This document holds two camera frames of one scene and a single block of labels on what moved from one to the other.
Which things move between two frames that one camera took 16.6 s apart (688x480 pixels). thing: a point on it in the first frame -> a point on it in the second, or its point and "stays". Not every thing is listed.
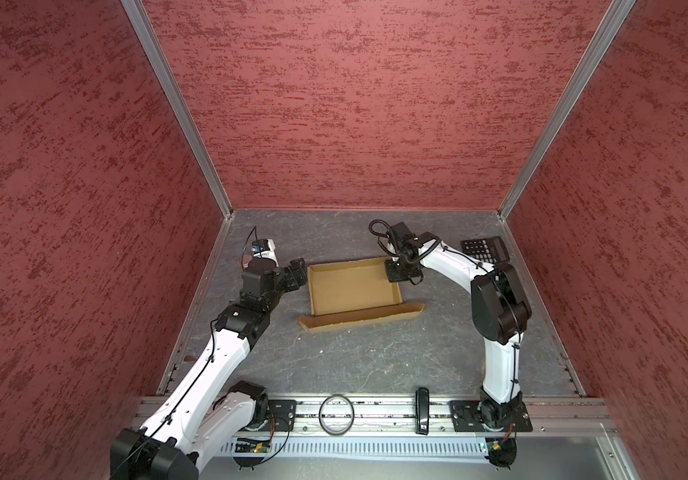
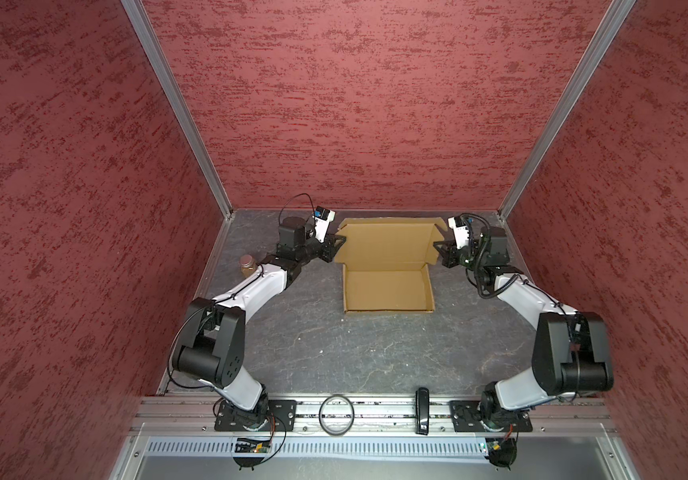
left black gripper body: [291, 279] -> [313, 248]
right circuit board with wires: [501, 451] stays
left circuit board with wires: [250, 445] stays
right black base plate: [465, 417] stays
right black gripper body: [401, 269] -> [454, 256]
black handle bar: [422, 411] stays
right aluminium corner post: [612, 24] stays
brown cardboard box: [352, 293] -> [387, 263]
